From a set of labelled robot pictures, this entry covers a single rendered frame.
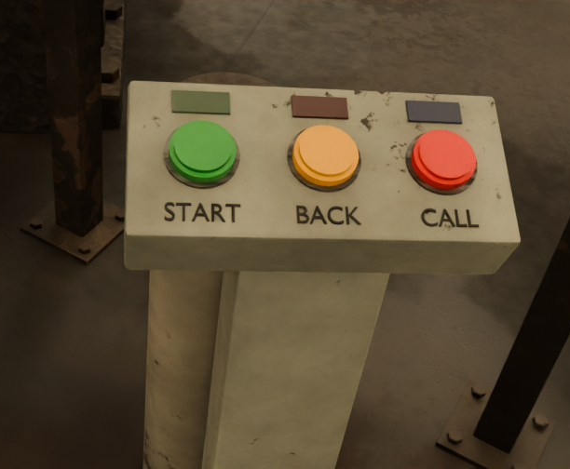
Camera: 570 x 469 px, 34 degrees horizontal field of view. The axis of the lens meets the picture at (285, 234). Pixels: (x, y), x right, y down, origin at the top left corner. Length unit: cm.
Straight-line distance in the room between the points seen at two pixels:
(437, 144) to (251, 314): 16
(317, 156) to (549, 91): 136
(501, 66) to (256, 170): 139
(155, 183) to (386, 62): 132
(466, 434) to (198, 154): 74
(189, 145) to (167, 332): 33
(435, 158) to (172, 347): 37
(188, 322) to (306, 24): 117
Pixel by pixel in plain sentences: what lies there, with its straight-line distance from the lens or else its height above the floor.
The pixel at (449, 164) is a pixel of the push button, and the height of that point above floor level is 61.
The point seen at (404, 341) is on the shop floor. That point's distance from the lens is 130.
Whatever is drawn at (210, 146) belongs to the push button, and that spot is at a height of 61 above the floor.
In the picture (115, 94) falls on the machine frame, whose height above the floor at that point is 7.
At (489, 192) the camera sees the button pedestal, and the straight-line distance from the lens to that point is 59.
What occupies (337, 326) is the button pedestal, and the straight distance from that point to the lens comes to 63.
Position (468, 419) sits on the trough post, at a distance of 123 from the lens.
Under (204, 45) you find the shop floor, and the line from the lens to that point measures 181.
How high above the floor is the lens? 95
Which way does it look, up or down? 42 degrees down
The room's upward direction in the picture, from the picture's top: 10 degrees clockwise
